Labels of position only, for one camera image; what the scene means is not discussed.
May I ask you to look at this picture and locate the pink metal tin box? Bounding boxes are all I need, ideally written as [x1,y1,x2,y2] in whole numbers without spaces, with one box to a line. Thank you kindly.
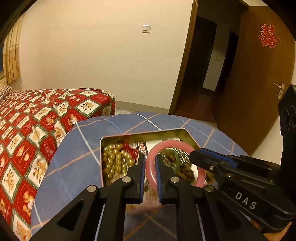
[100,128,211,214]

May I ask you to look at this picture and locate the blue plaid tablecloth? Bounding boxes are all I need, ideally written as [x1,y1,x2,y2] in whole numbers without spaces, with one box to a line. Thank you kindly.
[31,112,245,233]

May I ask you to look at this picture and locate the brown wooden door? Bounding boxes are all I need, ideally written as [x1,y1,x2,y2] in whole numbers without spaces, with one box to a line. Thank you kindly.
[214,6,295,155]

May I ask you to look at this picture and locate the striped pillow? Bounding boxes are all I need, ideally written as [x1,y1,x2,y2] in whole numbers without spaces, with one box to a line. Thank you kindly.
[0,82,13,100]

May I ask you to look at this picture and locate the bed with red patterned sheet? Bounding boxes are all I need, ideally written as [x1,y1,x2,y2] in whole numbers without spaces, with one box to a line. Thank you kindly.
[1,88,115,240]

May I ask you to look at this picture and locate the pink jade bangle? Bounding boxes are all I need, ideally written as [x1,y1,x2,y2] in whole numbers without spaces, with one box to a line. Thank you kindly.
[145,140,206,190]

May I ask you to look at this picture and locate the red double happiness sticker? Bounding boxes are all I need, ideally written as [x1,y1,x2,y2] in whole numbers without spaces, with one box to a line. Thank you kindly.
[258,24,280,49]

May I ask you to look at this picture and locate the red knot charm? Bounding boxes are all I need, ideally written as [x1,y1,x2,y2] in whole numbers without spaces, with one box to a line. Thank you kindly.
[123,143,138,160]

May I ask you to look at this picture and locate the right beige curtain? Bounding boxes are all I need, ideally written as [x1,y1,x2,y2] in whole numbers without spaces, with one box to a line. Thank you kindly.
[3,16,23,84]

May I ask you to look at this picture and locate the brown wooden bead bracelet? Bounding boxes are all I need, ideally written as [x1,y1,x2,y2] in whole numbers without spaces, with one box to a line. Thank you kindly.
[165,151,195,180]

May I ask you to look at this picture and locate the silver door handle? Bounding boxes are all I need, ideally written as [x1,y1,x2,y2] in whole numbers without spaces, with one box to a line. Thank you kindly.
[273,83,285,100]

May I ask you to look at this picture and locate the brown door frame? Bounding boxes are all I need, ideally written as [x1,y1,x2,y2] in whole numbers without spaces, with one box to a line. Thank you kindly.
[168,0,199,114]

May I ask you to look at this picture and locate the white wall switch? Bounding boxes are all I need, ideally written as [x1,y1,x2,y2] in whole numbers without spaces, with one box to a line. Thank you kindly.
[142,25,151,34]

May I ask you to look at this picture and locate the silver bead necklace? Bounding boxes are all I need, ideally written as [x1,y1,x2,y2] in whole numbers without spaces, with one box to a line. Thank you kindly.
[162,148,193,168]

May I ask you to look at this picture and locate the gold pearl bead necklace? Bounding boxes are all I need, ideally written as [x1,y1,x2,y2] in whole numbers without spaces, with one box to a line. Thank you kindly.
[102,143,135,180]

